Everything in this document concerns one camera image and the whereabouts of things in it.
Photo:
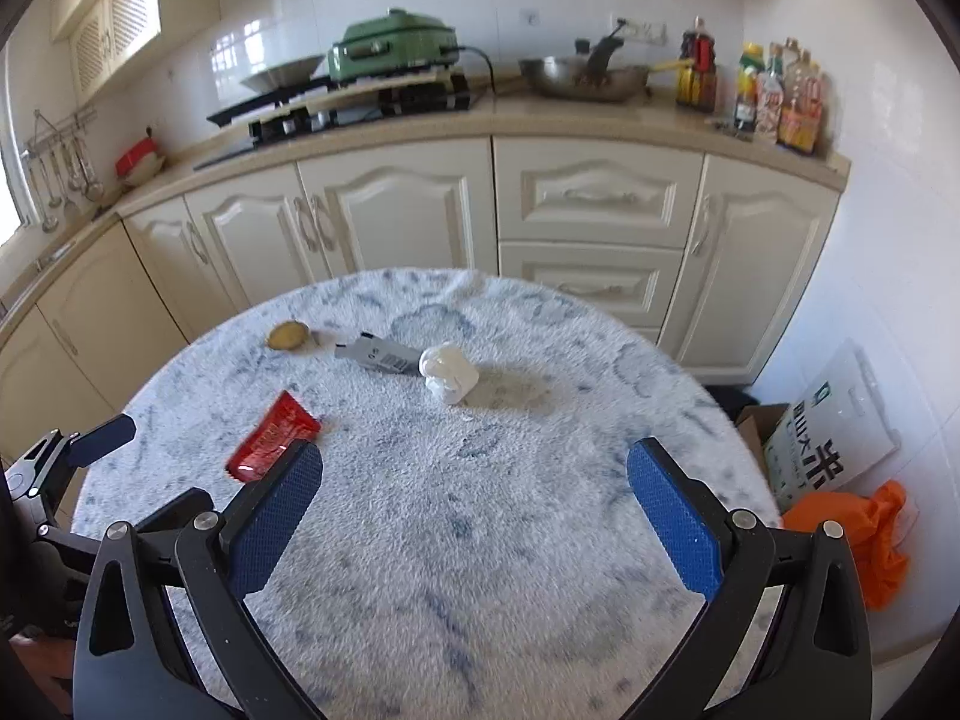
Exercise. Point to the black gas stove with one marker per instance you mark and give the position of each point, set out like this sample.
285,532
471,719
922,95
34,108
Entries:
323,108

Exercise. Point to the orange plastic bag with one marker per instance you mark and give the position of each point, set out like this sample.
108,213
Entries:
869,524

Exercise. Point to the steel wok with lid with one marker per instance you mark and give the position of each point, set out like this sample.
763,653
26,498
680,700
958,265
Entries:
587,74

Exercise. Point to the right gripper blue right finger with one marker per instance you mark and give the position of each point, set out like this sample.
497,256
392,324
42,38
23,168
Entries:
814,661

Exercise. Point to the green electric cooker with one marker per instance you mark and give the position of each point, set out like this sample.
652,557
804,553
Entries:
397,43

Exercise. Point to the yellow cap oil bottle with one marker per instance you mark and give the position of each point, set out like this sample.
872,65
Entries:
749,70

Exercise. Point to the red sauce packet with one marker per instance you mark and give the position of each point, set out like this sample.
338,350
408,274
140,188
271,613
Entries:
285,421

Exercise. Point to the white rice bag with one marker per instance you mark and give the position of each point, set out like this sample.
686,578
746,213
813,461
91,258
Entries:
833,434

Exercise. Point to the white plastic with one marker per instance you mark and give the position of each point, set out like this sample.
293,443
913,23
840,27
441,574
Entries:
448,374

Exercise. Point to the red and white bowl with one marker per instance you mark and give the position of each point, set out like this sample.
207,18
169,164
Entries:
141,162

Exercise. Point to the cardboard box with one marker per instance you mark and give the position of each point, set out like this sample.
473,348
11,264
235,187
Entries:
756,424

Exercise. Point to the hanging utensil rack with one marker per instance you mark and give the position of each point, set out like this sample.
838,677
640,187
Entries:
58,167

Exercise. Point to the dark soy sauce bottle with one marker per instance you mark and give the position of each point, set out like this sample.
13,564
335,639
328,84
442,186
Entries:
697,80

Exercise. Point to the lower cream cabinets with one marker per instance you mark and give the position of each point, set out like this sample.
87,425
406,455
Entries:
704,254

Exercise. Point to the round table blue-white cloth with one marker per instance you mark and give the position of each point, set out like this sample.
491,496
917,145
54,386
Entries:
480,560

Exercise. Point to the person's left hand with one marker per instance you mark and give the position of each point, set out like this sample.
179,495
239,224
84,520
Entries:
50,663

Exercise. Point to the silver sachet packet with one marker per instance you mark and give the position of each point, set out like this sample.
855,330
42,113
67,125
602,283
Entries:
381,355

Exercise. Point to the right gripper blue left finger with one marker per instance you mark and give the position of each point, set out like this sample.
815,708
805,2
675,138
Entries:
130,656

